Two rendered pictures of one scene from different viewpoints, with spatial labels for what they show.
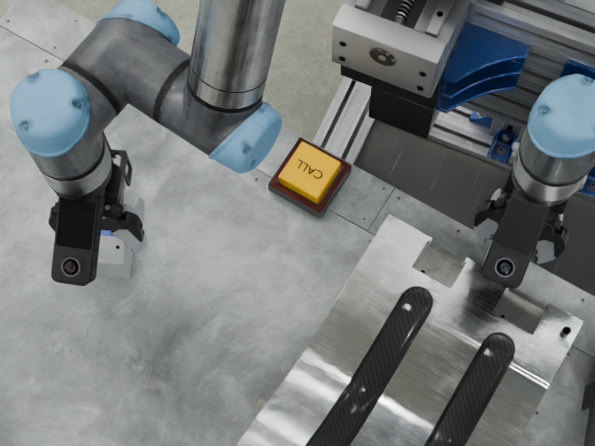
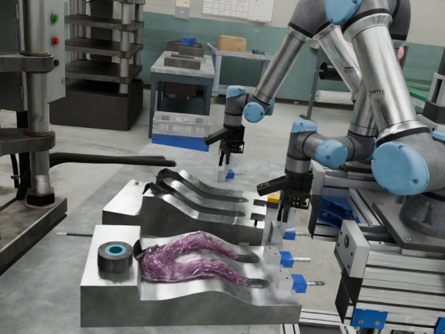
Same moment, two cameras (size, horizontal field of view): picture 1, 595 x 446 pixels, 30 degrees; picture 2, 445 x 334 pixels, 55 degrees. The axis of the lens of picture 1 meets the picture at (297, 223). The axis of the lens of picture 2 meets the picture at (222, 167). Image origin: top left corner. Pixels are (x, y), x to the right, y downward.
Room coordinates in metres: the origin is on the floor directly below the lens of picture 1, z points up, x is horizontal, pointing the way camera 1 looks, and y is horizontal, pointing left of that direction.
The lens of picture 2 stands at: (-0.31, -1.24, 1.48)
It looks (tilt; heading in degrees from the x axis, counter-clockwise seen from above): 20 degrees down; 62
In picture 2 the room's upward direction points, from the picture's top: 7 degrees clockwise
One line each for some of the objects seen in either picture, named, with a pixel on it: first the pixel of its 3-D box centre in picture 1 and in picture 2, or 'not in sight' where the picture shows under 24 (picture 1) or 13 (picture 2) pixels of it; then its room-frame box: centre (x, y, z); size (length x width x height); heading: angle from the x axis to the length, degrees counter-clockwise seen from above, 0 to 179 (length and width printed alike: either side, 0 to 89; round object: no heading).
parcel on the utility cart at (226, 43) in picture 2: not in sight; (231, 45); (2.98, 5.09, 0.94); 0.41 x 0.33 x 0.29; 164
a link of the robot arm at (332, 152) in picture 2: not in sight; (329, 150); (0.49, -0.37, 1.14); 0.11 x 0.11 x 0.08; 2
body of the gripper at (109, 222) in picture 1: (88, 181); (232, 138); (0.51, 0.23, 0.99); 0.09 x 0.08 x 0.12; 172
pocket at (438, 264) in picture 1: (438, 267); (259, 207); (0.42, -0.17, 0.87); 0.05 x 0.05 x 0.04; 56
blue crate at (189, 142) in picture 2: not in sight; (181, 140); (1.33, 2.84, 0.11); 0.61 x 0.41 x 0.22; 157
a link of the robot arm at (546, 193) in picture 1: (547, 162); (297, 163); (0.47, -0.27, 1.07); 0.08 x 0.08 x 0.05
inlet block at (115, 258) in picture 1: (114, 221); (230, 173); (0.52, 0.23, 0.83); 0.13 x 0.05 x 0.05; 172
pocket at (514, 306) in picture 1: (519, 312); (257, 222); (0.36, -0.26, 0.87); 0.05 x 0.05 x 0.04; 56
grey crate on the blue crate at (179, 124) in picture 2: not in sight; (182, 124); (1.33, 2.84, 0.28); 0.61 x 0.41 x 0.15; 157
